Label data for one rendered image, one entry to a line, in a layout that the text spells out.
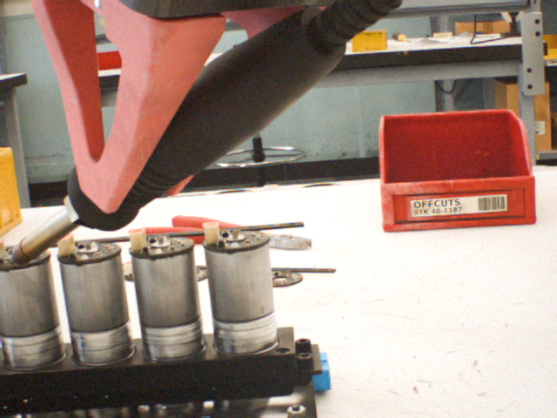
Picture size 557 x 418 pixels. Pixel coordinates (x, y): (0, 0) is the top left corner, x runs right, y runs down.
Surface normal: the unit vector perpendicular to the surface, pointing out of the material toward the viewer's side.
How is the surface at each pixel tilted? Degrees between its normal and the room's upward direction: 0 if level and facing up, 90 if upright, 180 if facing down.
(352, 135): 90
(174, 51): 139
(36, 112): 90
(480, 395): 0
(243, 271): 90
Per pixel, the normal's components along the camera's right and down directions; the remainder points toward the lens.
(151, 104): 0.54, 0.79
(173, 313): 0.33, 0.18
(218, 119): -0.35, 0.67
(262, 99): -0.10, 0.78
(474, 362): -0.08, -0.97
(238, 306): -0.11, 0.22
